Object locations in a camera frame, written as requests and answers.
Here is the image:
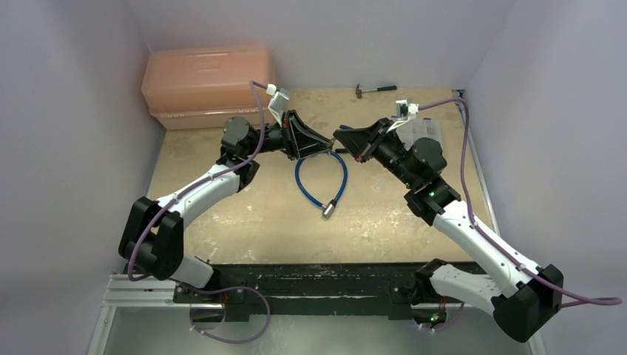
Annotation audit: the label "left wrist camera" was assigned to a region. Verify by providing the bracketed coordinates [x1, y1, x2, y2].
[265, 84, 291, 126]

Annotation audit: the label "aluminium frame rail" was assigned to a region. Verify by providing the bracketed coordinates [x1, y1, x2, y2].
[101, 274, 176, 308]

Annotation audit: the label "blue handled pliers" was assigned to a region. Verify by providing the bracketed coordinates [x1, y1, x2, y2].
[335, 125, 352, 154]

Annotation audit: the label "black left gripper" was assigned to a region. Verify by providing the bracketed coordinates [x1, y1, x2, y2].
[245, 112, 332, 162]

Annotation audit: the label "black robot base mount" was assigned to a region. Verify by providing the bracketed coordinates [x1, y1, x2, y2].
[174, 262, 506, 322]

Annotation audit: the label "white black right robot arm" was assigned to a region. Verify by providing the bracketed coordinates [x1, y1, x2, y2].
[333, 118, 563, 342]

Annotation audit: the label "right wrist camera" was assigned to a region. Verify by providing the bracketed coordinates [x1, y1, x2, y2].
[387, 99, 420, 133]

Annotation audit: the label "blue cable lock loop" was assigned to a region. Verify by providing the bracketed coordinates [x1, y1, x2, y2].
[294, 149, 349, 220]

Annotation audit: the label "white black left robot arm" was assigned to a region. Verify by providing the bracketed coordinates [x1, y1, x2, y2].
[118, 110, 333, 302]

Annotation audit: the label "orange plastic toolbox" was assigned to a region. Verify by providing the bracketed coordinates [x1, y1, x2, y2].
[141, 45, 276, 130]

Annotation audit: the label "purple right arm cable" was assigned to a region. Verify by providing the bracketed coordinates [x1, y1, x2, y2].
[416, 97, 623, 334]

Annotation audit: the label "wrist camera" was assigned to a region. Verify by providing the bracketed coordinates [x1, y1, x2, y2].
[265, 84, 291, 126]
[387, 99, 420, 133]

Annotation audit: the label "small black handled hammer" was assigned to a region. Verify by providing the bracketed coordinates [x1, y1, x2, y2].
[355, 84, 398, 99]

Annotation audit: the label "clear plastic screw organizer box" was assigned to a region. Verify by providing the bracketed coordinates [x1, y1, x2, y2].
[396, 118, 443, 150]

